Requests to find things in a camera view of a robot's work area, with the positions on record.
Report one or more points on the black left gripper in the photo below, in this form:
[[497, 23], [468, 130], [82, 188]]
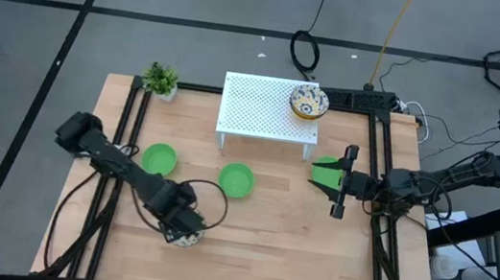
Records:
[[175, 210]]

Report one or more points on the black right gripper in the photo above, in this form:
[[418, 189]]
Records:
[[360, 186]]

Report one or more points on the green mini bowl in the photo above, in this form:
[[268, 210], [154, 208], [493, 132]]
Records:
[[159, 159], [325, 175], [236, 180]]

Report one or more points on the yellow floral patterned mini bowl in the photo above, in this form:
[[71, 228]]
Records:
[[309, 100], [188, 239]]

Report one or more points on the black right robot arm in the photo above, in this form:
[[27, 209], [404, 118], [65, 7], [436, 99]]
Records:
[[458, 179]]

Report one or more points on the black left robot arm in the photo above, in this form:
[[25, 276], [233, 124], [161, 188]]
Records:
[[103, 154]]

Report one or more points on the white perforated shelf riser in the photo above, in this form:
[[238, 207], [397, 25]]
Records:
[[254, 111]]

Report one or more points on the white paper sheet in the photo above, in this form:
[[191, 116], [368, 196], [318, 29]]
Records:
[[454, 220]]

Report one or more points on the small green potted plant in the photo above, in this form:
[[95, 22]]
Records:
[[159, 79]]

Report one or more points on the black desk beam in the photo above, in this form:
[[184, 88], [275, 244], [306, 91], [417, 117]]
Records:
[[471, 227]]

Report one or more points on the black perforated mount plate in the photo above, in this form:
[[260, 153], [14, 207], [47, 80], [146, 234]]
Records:
[[362, 99]]

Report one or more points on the black aluminium table frame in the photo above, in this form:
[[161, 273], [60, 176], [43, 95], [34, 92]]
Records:
[[198, 88]]

